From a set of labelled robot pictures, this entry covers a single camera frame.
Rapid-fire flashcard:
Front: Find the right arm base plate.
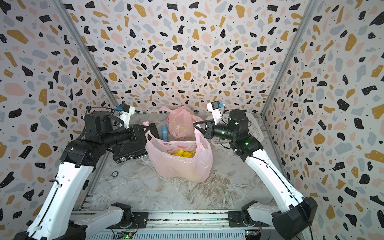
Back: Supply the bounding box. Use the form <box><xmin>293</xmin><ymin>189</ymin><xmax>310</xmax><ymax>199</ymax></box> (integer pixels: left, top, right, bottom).
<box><xmin>228</xmin><ymin>211</ymin><xmax>256</xmax><ymax>228</ymax></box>

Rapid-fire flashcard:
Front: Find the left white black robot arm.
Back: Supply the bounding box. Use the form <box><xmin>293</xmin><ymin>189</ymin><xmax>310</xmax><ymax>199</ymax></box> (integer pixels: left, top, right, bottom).
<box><xmin>14</xmin><ymin>111</ymin><xmax>149</xmax><ymax>240</ymax></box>

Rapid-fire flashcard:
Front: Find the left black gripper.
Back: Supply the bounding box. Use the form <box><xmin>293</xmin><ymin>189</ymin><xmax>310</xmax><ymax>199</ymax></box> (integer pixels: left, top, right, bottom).
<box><xmin>101</xmin><ymin>123</ymin><xmax>151</xmax><ymax>151</ymax></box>

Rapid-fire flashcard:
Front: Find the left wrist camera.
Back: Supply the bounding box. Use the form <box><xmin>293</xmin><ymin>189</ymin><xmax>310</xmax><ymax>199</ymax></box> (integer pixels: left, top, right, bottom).
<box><xmin>117</xmin><ymin>104</ymin><xmax>136</xmax><ymax>129</ymax></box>

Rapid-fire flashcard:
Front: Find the aluminium front rail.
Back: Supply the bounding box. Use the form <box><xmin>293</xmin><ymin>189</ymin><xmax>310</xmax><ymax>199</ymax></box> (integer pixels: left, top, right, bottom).
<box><xmin>70</xmin><ymin>210</ymin><xmax>282</xmax><ymax>240</ymax></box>

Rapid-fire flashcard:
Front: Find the white plastic basket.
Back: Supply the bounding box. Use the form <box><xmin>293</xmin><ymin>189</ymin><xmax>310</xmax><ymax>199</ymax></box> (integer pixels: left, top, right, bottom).
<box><xmin>210</xmin><ymin>112</ymin><xmax>264</xmax><ymax>149</ymax></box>

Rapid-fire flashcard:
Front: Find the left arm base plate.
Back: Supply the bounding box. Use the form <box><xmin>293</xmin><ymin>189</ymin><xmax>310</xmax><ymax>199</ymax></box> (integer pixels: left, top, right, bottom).
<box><xmin>110</xmin><ymin>212</ymin><xmax>149</xmax><ymax>230</ymax></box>

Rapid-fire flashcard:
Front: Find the yellow banana bunch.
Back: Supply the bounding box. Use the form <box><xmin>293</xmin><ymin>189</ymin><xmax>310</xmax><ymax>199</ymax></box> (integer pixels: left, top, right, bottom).
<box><xmin>173</xmin><ymin>150</ymin><xmax>196</xmax><ymax>158</ymax></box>

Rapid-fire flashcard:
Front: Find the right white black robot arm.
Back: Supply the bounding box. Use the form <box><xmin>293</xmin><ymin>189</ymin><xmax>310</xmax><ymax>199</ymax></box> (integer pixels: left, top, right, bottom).
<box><xmin>193</xmin><ymin>110</ymin><xmax>318</xmax><ymax>240</ymax></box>

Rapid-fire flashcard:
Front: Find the light blue cylinder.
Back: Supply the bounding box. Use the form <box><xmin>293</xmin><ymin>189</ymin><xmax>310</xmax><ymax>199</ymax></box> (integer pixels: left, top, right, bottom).
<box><xmin>162</xmin><ymin>125</ymin><xmax>168</xmax><ymax>142</ymax></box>

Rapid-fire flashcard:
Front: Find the black flat case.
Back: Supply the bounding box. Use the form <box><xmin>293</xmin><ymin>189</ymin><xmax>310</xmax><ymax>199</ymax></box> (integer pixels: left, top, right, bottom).
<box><xmin>112</xmin><ymin>123</ymin><xmax>159</xmax><ymax>164</ymax></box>

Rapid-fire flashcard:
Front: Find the pink plastic bag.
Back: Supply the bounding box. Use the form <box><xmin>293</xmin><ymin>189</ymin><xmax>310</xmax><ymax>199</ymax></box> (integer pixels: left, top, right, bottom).
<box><xmin>146</xmin><ymin>130</ymin><xmax>214</xmax><ymax>182</ymax></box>
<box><xmin>160</xmin><ymin>106</ymin><xmax>202</xmax><ymax>141</ymax></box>

